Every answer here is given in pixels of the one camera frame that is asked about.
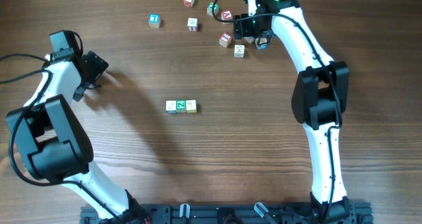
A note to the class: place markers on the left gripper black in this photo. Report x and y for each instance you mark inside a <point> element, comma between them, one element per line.
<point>98,66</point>

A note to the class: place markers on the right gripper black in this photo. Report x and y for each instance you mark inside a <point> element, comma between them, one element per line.
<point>241,30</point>

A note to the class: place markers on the blue sided picture block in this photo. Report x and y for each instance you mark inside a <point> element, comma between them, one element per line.
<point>262,42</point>

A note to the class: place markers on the blue sided white block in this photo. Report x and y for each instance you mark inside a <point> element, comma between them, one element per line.
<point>171,106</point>

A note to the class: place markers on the red sided block green N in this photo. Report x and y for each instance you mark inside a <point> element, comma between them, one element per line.
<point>181,106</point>

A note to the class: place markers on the yellow sided white block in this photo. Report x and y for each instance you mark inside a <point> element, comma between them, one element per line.
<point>191,106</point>

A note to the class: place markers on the red letter block upper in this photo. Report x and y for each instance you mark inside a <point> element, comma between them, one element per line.
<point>226,16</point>

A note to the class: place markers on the red letter block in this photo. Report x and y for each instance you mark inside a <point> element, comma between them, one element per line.
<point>226,16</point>
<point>225,40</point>

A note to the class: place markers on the blue letter block right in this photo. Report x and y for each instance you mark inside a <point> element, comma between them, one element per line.
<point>249,39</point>

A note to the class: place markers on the blue letter block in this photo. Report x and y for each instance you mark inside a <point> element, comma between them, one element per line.
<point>249,39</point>
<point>154,20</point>

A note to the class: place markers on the green N block top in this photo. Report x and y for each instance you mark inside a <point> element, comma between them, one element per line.
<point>213,9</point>

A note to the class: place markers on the yellow face picture block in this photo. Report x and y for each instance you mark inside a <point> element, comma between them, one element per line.
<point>239,51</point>

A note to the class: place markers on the red letter block lower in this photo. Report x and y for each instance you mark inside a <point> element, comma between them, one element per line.
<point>225,40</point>

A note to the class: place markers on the red sided white block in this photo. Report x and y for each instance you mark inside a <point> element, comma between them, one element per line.
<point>192,24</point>

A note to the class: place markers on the red picture block top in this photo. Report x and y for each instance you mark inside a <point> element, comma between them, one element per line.
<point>188,3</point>

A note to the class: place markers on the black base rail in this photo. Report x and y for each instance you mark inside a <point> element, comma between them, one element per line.
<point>293,212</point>

